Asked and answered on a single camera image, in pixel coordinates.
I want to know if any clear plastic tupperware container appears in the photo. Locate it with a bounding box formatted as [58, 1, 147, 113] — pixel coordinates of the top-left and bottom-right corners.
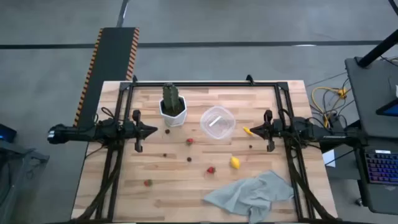
[200, 105, 236, 140]

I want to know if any dark grey metal stand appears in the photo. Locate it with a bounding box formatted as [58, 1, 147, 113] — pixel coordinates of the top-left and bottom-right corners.
[0, 139, 50, 224]

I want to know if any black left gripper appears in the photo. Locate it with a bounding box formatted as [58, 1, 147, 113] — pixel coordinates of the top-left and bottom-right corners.
[123, 109, 159, 153]

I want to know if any black metal table frame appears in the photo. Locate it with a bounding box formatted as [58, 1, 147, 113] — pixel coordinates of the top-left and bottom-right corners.
[70, 74, 341, 224]

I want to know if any rainbow backlit keyboard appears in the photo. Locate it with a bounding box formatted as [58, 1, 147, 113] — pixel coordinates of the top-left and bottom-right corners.
[364, 149, 398, 185]

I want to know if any blue-screen tablet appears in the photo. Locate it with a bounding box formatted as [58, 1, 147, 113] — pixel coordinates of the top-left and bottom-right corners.
[375, 98, 398, 118]

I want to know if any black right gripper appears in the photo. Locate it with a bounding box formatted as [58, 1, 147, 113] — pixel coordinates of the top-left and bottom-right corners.
[249, 109, 284, 153]

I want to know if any black hazard-striped floor ramp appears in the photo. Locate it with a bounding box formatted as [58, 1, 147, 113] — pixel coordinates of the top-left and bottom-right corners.
[73, 27, 140, 128]

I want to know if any grey cart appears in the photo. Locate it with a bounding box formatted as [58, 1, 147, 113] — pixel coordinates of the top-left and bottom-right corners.
[344, 57, 398, 215]

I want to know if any black pole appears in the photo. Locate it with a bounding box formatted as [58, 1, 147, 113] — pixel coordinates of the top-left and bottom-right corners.
[356, 29, 398, 68]

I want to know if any yellow cable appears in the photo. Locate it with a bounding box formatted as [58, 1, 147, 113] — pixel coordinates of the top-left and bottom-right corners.
[311, 86, 348, 128]

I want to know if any white paper sheet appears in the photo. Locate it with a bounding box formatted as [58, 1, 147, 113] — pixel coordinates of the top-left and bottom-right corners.
[322, 149, 336, 168]

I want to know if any black box with blue light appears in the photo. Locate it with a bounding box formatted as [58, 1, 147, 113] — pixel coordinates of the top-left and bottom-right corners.
[0, 123, 18, 143]

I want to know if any grey waffle cloth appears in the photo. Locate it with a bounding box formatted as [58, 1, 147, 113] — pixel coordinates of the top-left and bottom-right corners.
[203, 170, 295, 224]

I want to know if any white hexagonal plant pot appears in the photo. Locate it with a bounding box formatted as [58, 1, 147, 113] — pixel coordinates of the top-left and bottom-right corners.
[159, 95, 188, 128]

